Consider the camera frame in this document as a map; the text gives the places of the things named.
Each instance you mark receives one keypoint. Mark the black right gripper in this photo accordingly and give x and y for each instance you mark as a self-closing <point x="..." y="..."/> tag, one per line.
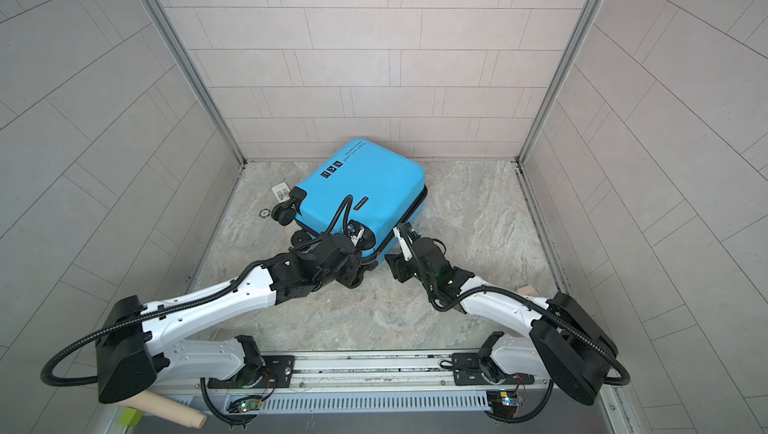
<point x="398" y="264"/>

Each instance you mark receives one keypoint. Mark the aluminium corner post left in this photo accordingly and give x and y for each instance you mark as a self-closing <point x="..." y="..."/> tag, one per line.
<point x="185" y="63"/>

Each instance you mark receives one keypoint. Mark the circuit board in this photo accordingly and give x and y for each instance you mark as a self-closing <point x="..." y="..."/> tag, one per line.
<point x="504" y="404"/>
<point x="245" y="405"/>

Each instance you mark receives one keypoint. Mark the beige handle tool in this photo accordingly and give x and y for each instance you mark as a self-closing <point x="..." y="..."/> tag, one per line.
<point x="159" y="406"/>

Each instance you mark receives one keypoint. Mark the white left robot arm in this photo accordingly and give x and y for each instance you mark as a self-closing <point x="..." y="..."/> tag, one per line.
<point x="135" y="349"/>

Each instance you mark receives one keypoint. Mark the green sticky block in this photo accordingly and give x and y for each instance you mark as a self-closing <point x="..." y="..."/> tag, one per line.
<point x="129" y="417"/>

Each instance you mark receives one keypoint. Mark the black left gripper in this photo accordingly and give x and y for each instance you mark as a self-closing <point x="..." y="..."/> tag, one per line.
<point x="355" y="267"/>

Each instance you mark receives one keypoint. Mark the aluminium corner post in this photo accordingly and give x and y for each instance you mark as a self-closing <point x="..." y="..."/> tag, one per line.
<point x="185" y="63"/>
<point x="584" y="22"/>

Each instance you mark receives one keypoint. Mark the aluminium corner post right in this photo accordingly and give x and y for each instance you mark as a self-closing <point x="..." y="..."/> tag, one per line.
<point x="584" y="22"/>

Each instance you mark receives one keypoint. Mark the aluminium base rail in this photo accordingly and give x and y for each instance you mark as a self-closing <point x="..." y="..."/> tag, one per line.
<point x="336" y="369"/>

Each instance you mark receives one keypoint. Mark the blue suitcase black lining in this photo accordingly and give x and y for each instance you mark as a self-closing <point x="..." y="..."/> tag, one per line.
<point x="386" y="189"/>

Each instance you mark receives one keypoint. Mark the right circuit board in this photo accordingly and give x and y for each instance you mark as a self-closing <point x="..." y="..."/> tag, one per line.
<point x="504" y="404"/>

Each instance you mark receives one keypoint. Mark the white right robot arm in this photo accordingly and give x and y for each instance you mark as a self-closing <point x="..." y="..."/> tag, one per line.
<point x="540" y="332"/>

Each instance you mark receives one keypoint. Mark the left circuit board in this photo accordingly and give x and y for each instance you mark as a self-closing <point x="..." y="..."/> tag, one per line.
<point x="245" y="405"/>

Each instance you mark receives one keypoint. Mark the small pink white gadget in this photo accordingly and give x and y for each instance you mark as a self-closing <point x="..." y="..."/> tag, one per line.
<point x="527" y="290"/>

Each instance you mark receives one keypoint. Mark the white remote with barcode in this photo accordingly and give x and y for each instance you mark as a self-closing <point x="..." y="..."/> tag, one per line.
<point x="281" y="192"/>

